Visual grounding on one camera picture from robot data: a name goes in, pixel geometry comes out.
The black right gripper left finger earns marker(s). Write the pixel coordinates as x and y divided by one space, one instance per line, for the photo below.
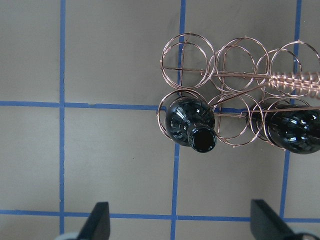
97 225

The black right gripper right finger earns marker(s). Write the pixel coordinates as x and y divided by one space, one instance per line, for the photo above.
265 224

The dark wine bottle right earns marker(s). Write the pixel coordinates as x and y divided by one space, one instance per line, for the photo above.
296 131

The dark wine bottle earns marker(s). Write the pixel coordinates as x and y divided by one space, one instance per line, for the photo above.
296 131
190 122

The dark wine bottle left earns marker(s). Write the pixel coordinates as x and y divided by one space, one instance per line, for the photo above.
190 122

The copper wire bottle basket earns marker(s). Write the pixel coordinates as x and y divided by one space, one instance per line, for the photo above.
242 74

